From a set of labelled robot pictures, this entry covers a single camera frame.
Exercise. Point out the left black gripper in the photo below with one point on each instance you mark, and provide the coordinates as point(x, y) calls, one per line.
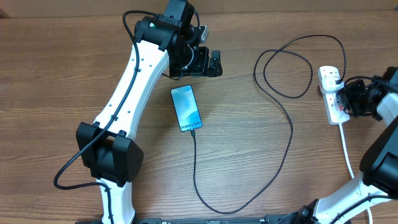
point(201, 68)

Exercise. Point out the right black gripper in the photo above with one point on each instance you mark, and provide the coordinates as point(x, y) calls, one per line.
point(348, 88)

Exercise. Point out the Samsung Galaxy smartphone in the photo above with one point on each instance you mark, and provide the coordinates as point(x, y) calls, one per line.
point(186, 108)

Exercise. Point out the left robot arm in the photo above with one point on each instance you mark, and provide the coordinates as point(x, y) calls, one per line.
point(162, 42)

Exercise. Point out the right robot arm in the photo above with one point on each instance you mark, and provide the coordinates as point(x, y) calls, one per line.
point(377, 179)

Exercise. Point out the white charger plug adapter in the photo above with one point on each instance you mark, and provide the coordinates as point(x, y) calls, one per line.
point(330, 85)

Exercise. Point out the white power strip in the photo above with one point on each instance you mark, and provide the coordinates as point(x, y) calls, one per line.
point(334, 106)

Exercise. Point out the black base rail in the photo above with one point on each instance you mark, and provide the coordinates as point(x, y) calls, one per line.
point(268, 219)

